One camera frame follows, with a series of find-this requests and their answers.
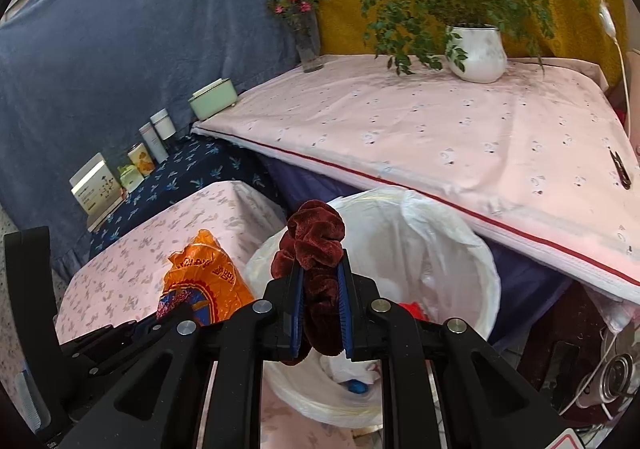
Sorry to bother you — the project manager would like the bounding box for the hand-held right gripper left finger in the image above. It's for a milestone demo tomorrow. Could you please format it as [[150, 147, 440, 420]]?
[[55, 263, 310, 449]]

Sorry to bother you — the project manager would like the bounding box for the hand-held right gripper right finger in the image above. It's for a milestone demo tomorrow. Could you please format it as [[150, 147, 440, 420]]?
[[336, 251, 576, 449]]

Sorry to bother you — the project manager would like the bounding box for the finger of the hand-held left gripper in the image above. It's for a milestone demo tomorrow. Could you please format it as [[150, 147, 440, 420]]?
[[110, 302, 196, 336], [59, 328, 173, 379]]

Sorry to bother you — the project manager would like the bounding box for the orange printed plastic bag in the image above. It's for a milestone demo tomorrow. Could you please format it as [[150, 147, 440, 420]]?
[[156, 229, 256, 327]]

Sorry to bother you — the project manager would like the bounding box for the dark red velvet scrunchie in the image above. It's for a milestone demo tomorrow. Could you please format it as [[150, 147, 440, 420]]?
[[271, 199, 348, 357]]

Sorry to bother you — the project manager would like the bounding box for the white lined trash bin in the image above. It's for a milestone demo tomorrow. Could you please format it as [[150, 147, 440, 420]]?
[[242, 186, 502, 430]]

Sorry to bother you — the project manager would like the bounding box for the pink rabbit print sheet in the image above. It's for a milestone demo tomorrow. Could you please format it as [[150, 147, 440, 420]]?
[[55, 181, 361, 449]]

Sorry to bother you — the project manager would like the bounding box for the flat white box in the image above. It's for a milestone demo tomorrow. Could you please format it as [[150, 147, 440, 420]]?
[[87, 199, 129, 233]]

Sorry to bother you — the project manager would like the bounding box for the small green jar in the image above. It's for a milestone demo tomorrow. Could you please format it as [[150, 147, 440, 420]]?
[[117, 164, 145, 194]]

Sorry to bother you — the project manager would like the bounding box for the white cardboard box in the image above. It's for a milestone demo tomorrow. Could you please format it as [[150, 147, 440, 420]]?
[[70, 153, 123, 217]]

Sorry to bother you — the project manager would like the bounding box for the dark blue floral cloth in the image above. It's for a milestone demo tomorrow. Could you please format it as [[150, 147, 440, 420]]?
[[90, 134, 281, 260]]

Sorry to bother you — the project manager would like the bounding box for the white bottle with grey cap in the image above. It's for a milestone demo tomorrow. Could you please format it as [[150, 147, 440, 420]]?
[[139, 122, 169, 164]]

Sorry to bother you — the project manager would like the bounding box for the pink tablecloth with red trim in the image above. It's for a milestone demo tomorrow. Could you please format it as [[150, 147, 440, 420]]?
[[192, 54, 640, 302]]

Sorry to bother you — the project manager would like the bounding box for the pale green rectangular box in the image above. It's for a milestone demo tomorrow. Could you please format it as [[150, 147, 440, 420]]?
[[188, 78, 238, 121]]

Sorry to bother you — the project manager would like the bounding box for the clear plastic bag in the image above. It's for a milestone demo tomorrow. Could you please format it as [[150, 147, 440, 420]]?
[[585, 289, 640, 336]]

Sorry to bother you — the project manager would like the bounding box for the glass vase with pink flowers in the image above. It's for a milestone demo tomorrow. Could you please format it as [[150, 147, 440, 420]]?
[[267, 0, 323, 74]]

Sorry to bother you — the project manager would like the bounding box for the silver round lens device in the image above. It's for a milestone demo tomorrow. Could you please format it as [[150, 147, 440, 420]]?
[[575, 324, 640, 425]]

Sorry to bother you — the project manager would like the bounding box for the yellow cloth backdrop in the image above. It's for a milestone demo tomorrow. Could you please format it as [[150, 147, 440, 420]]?
[[280, 0, 631, 94]]

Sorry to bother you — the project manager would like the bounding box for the green plant in white pot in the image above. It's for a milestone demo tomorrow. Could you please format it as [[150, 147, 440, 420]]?
[[320, 0, 601, 84]]

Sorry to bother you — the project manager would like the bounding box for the blue blanket backdrop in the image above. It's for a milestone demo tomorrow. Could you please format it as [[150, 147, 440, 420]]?
[[0, 0, 311, 280]]

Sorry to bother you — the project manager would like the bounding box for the black hair clip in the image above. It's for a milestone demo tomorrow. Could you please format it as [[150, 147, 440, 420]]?
[[607, 149, 633, 190]]

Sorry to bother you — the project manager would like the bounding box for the white cable with switch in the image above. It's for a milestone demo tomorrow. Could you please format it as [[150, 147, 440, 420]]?
[[570, 0, 633, 130]]

